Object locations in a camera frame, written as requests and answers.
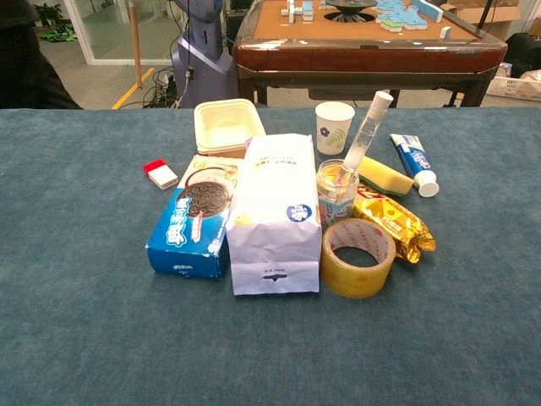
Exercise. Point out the clear plastic tube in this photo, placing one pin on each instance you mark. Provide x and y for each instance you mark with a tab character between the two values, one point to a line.
363	131

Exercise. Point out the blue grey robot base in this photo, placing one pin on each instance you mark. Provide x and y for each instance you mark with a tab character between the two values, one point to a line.
203	55

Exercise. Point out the blue white toothpaste tube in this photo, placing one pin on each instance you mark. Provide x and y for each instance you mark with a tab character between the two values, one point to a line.
416	160

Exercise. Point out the white paper bag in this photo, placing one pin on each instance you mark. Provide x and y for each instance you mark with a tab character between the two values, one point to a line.
274	211

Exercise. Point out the clear plastic jar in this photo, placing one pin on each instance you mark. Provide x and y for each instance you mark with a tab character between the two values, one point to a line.
338	207

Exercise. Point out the blue cookie box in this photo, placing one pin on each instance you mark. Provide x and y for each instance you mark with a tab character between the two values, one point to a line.
186	228

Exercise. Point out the cream plastic food container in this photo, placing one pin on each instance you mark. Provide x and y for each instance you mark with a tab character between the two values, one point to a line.
224	122

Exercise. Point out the white flower print paper cup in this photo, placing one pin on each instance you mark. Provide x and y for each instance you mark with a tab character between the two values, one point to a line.
331	127

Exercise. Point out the small red white box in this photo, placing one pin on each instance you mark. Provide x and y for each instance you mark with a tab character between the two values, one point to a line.
162	175

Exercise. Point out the yellow packing tape roll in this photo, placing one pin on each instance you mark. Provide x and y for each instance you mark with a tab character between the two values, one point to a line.
355	279

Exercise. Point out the yellow green sponge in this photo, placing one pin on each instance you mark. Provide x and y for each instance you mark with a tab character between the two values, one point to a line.
384	173

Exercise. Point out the golden snack packet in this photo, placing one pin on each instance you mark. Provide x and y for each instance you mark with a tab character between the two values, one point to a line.
397	224

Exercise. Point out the brown mahjong table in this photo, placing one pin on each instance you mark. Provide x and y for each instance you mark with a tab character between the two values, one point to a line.
359	55

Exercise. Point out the stack of blue mahjong tiles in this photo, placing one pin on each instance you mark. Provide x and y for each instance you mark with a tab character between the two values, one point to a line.
302	10

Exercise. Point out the wooden pole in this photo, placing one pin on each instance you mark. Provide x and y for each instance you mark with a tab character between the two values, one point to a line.
136	42

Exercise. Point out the black mahjong table centre dome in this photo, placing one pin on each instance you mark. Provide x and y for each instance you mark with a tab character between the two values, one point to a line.
351	8

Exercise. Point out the pile of blue mahjong tiles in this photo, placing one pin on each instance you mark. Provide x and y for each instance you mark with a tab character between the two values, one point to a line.
397	17

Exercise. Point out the teal table cloth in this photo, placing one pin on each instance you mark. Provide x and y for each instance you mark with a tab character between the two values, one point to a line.
84	338

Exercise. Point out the single blue white mahjong tile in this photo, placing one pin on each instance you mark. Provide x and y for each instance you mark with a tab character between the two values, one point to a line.
445	32

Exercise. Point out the white framed glass partition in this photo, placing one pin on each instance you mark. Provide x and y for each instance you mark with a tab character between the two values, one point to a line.
80	25

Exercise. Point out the white plastic basket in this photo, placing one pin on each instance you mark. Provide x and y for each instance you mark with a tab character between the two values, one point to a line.
513	88

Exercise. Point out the green cloth on floor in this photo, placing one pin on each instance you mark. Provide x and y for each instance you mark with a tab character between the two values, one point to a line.
59	33

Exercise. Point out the person in dark clothes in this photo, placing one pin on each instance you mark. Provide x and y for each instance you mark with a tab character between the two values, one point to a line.
25	63

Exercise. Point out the thin black rod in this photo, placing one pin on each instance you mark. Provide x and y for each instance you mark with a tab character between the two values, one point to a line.
486	14

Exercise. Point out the row of potted plants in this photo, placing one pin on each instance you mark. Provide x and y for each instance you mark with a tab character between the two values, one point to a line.
48	12

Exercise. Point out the black fabric object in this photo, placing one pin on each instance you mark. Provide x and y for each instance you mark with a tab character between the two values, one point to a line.
524	53

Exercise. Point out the cardboard box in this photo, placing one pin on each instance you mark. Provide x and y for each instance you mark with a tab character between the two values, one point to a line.
503	17

